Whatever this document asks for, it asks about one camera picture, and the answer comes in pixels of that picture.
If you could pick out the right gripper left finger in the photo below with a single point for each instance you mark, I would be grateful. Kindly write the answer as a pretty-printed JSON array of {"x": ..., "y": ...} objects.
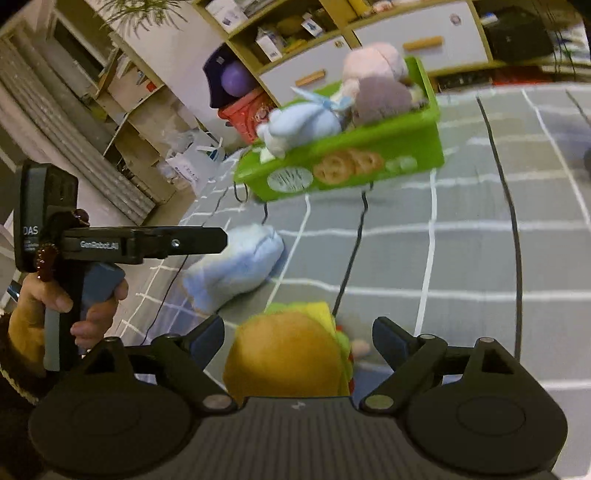
[{"x": 204, "y": 341}]

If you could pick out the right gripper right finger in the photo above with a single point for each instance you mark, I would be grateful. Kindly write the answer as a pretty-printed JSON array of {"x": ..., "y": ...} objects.
[{"x": 393, "y": 342}]

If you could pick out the burger plush toy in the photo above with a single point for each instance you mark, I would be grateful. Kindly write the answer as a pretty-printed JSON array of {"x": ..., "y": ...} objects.
[{"x": 293, "y": 350}]

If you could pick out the pink fluffy plush toy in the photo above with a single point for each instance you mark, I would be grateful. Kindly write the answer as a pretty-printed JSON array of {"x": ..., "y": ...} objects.
[{"x": 378, "y": 60}]

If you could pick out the light blue plush toy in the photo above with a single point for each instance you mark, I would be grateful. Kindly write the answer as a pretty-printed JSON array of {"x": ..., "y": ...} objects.
[{"x": 245, "y": 263}]

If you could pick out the grey checked bedsheet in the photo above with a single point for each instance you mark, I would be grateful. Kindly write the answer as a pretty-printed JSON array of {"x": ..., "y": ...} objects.
[{"x": 495, "y": 243}]

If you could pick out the white plastic bag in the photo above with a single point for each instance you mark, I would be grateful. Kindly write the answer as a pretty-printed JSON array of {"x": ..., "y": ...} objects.
[{"x": 195, "y": 156}]

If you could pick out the green plastic bin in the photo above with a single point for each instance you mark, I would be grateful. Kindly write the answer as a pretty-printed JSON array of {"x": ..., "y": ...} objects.
[{"x": 402, "y": 145}]

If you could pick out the blue white plush in bin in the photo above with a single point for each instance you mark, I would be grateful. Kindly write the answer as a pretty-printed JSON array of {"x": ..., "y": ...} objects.
[{"x": 314, "y": 118}]

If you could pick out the potted green plant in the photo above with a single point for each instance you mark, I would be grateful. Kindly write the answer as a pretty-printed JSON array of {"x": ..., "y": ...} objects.
[{"x": 128, "y": 17}]

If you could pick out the purple ball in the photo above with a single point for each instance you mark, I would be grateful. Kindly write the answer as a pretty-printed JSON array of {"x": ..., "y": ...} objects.
[{"x": 236, "y": 80}]

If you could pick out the grey purple plush toy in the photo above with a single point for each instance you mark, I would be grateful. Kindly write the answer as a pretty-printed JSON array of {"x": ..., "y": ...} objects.
[{"x": 380, "y": 98}]

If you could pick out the white product box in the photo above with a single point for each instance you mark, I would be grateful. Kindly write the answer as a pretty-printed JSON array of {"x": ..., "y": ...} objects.
[{"x": 226, "y": 13}]

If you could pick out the left white drawer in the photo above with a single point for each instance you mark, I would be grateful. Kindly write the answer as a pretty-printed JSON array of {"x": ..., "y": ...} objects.
[{"x": 311, "y": 70}]

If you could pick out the white drawer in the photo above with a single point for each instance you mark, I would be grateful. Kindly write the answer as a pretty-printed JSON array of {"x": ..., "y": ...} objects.
[
  {"x": 311, "y": 70},
  {"x": 444, "y": 35}
]

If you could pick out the wooden shelf cabinet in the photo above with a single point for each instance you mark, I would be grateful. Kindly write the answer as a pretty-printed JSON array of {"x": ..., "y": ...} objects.
[{"x": 289, "y": 44}]

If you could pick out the middle white drawer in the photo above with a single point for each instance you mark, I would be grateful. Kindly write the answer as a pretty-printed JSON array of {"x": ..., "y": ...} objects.
[{"x": 444, "y": 35}]

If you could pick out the black box printer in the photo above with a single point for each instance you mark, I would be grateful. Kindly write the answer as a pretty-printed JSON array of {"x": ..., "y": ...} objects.
[{"x": 516, "y": 35}]

